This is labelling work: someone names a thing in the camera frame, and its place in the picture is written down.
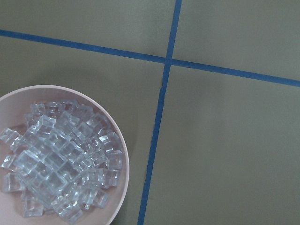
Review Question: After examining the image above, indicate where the pink bowl of ice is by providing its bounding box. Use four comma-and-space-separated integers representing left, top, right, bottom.
0, 85, 129, 225

